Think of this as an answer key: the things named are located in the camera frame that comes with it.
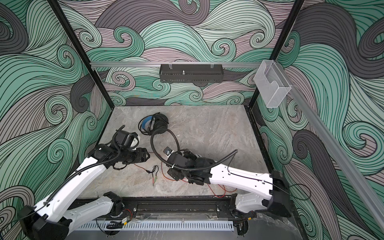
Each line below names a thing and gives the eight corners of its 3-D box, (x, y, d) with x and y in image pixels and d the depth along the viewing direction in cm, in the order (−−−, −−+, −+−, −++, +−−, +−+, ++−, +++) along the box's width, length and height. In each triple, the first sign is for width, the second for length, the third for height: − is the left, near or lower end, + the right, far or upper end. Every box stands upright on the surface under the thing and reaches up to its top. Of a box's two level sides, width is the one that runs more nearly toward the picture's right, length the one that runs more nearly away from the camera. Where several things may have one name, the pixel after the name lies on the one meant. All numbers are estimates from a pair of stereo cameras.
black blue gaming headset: (137, 137, 104) (133, 130, 97) (142, 119, 115) (139, 111, 108) (166, 137, 104) (165, 130, 97) (168, 119, 115) (167, 111, 108)
